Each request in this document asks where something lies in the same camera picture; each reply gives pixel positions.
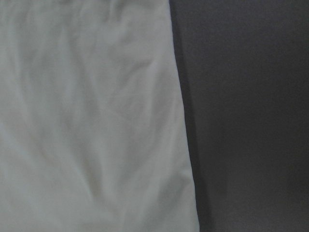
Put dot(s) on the cream long sleeve shirt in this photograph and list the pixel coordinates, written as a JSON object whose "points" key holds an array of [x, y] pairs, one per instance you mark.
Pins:
{"points": [[92, 129]]}

